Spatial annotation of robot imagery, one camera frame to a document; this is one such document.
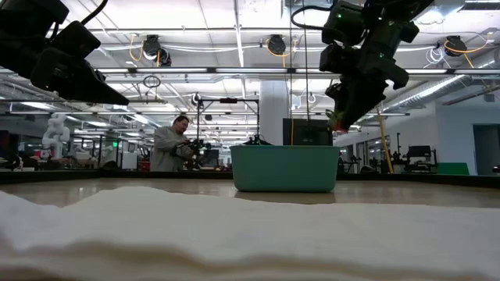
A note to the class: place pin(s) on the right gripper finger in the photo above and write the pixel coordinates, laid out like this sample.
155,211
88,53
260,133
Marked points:
363,101
332,95

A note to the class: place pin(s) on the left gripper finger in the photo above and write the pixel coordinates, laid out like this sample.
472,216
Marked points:
93,89

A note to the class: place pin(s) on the red toy strawberry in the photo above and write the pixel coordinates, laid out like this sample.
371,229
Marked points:
336,123

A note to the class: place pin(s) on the teal plastic bin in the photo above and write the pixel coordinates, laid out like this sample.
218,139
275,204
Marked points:
284,168

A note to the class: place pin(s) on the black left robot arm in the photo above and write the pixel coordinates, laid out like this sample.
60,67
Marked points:
23,13

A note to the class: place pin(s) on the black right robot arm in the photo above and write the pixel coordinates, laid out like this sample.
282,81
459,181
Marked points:
390,11

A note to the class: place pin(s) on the white square column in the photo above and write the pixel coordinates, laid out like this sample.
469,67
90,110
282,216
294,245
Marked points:
273,109

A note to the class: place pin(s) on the person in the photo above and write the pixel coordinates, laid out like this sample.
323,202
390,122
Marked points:
166,148

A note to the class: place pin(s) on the green panel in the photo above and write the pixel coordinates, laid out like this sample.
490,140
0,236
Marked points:
453,168

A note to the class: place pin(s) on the white folded cloth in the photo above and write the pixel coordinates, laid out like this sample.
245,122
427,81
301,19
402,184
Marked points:
250,234

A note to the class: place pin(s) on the black metal table frame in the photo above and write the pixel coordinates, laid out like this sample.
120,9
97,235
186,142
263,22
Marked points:
78,175

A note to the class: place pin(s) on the black metal rig frame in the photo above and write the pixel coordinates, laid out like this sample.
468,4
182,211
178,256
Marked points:
228,100

